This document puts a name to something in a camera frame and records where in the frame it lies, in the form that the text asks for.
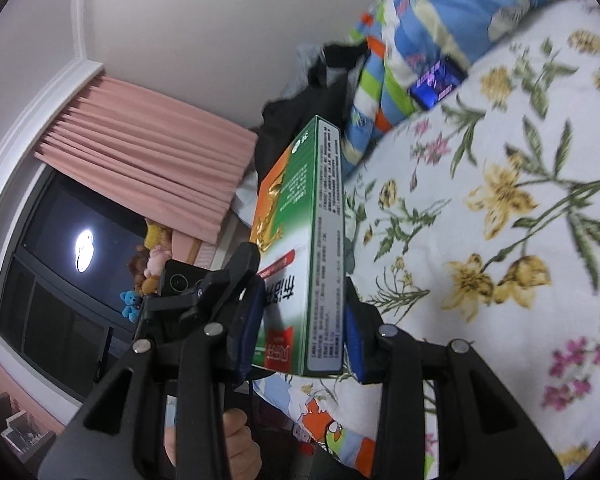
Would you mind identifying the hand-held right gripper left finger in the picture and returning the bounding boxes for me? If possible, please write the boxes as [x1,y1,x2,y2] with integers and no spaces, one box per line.
[37,275,267,480]

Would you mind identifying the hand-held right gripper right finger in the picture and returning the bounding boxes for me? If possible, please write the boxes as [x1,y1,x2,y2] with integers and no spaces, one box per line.
[342,276,565,480]

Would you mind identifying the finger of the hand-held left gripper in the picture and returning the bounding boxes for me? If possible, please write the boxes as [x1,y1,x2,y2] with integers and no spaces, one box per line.
[179,241,262,328]

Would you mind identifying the green and white box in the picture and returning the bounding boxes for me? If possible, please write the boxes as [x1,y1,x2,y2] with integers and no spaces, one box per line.
[249,114,349,379]

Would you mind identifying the person's left hand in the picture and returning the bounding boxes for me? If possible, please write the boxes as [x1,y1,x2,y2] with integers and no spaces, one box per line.
[164,406,262,480]

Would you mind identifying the pink plush toy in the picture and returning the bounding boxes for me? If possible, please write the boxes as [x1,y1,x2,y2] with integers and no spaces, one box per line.
[144,247,175,280]

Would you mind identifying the brown plush toy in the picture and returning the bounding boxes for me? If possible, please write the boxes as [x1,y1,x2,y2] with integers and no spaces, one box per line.
[126,245,151,282]

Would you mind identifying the blue teddy bear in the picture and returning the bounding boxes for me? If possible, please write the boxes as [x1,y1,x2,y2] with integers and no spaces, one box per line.
[119,290,145,322]

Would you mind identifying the yellow plush toy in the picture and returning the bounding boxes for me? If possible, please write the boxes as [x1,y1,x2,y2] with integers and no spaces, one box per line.
[144,221,175,250]

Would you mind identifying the cartoon print quilt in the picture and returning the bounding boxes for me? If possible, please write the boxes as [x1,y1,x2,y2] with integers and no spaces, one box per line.
[252,374,392,480]

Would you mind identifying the dark window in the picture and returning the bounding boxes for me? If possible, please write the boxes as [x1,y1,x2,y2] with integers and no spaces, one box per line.
[0,162,153,403]

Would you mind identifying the pink curtain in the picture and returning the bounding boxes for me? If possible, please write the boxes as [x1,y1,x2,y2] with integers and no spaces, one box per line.
[32,74,260,244]

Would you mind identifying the black clothing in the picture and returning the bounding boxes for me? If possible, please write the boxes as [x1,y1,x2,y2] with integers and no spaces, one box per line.
[254,42,373,183]

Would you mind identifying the floral bed sheet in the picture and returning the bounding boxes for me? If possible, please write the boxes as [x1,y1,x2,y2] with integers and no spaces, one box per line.
[300,0,600,480]

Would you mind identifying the white framed picture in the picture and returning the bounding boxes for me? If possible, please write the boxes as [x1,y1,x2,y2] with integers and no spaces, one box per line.
[0,400,48,457]

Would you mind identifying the purple phone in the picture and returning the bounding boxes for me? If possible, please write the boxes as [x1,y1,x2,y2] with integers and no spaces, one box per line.
[408,57,468,112]

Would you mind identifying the blue striped quilt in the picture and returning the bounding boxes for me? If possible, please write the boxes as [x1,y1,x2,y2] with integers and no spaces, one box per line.
[340,0,597,178]

